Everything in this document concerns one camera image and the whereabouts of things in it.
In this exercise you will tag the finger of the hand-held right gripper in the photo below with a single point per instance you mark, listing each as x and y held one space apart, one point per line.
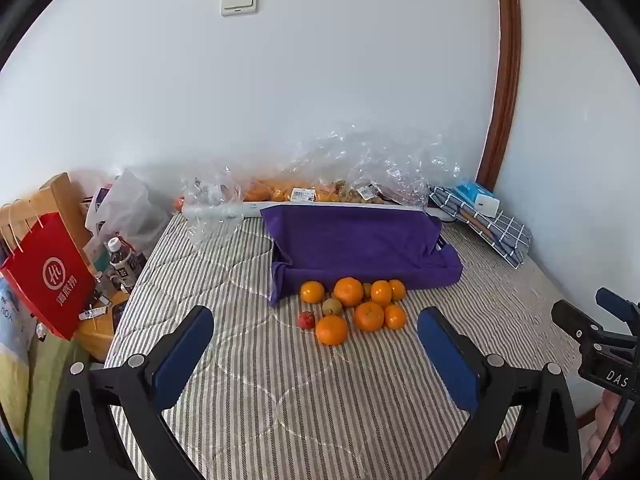
616 302
572 316

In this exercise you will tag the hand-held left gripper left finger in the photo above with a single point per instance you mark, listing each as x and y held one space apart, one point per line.
182 355

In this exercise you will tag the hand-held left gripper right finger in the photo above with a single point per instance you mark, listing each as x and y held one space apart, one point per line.
445 355

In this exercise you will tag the orange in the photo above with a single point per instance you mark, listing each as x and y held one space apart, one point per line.
332 330
398 289
395 317
381 293
312 291
348 291
369 316

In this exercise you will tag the brown kiwi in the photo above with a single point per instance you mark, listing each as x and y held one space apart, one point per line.
331 306

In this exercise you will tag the small red apple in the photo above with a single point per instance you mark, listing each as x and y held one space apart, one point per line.
306 319

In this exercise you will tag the person's right hand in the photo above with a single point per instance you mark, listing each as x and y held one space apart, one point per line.
609 425

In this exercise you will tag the orange side table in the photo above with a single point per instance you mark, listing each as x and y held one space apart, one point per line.
97 332

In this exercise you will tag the striped mattress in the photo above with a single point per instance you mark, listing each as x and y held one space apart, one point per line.
280 385

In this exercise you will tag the grey checked cloth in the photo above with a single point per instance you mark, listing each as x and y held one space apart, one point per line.
505 237

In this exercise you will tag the plastic drink bottle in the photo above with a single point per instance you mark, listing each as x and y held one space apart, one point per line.
121 262

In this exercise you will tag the purple towel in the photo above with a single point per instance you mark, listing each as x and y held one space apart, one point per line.
350 247

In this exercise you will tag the small clear plastic bag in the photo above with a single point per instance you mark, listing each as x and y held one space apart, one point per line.
210 210

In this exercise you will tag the blue white tissue pack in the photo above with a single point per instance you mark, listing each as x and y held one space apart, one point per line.
480 199

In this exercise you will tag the red paper bag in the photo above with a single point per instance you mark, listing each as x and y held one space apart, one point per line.
50 280

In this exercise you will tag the white plastic bag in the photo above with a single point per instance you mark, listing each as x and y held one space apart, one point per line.
127 207

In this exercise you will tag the white long box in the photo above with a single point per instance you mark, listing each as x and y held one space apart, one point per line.
250 206

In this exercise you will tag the dark red packet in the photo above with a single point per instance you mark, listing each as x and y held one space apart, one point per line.
387 194

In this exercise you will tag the clear bag of longans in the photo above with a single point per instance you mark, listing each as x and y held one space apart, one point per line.
362 194

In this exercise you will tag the clear bag of oranges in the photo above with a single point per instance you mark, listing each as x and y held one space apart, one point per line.
280 192

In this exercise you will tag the wooden chair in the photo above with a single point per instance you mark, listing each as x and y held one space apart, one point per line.
57 200

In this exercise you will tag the large crumpled clear plastic bag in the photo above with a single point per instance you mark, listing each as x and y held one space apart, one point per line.
385 155

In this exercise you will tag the wooden door frame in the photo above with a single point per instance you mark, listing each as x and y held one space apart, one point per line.
506 85

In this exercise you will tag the white light switch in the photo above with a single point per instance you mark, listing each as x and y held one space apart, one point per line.
239 1

